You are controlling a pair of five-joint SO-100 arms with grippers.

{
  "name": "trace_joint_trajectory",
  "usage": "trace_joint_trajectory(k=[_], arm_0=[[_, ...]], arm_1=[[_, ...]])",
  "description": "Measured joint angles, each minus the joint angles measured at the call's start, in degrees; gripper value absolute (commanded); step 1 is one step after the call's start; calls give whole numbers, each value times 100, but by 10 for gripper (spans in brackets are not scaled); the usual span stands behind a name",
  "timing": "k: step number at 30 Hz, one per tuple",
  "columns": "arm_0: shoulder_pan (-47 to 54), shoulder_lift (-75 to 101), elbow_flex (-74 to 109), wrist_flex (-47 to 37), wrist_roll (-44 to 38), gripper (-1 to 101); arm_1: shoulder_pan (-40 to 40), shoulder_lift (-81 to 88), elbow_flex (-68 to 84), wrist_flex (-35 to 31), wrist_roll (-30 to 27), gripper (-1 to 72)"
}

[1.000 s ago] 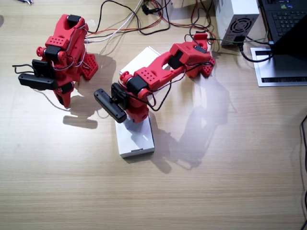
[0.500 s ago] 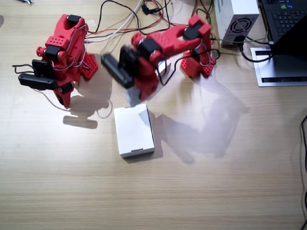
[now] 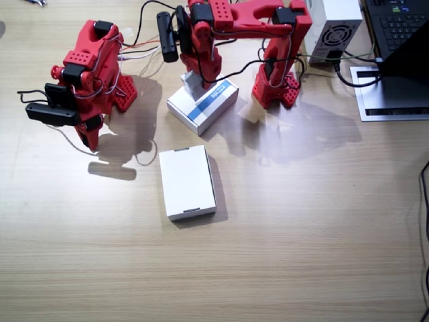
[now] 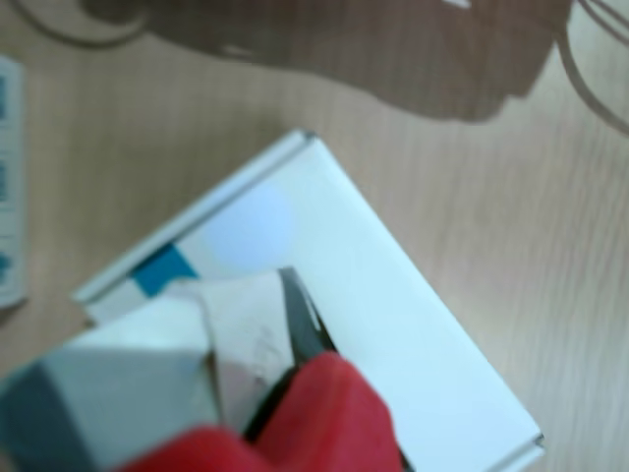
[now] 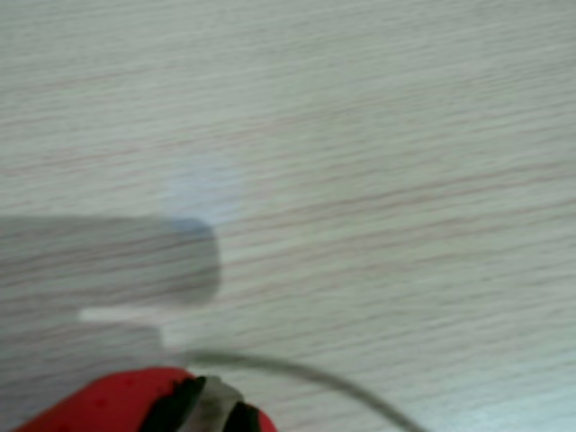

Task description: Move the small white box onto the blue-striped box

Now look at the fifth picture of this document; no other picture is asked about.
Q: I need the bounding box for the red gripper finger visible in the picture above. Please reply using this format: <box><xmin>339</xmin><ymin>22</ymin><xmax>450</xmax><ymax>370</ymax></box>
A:
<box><xmin>12</xmin><ymin>366</ymin><xmax>279</xmax><ymax>432</ymax></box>

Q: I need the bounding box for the thin grey cable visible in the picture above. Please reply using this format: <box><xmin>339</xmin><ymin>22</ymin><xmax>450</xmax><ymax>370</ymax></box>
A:
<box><xmin>184</xmin><ymin>350</ymin><xmax>431</xmax><ymax>432</ymax></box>

